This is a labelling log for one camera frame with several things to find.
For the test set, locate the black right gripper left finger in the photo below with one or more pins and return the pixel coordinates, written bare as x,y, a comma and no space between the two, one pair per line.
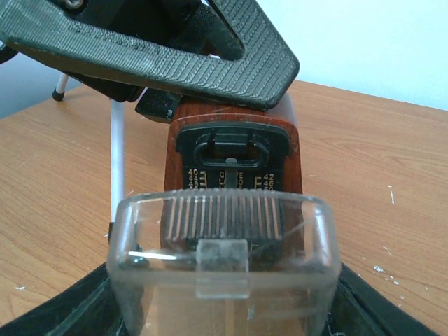
86,308

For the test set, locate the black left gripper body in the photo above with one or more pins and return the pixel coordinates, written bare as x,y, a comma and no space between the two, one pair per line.
190,26

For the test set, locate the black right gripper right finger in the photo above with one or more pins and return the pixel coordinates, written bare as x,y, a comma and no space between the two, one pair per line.
359,309

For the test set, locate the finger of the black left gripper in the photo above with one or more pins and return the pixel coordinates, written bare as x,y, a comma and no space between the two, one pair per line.
259,78
156,105

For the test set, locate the clear plastic metronome cover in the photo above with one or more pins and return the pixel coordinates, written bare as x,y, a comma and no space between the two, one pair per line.
224,262

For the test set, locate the brown wooden metronome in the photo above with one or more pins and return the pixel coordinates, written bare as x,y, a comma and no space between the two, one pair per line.
213,146

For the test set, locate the white tripod music stand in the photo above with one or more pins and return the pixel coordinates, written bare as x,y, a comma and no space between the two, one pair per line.
117,155

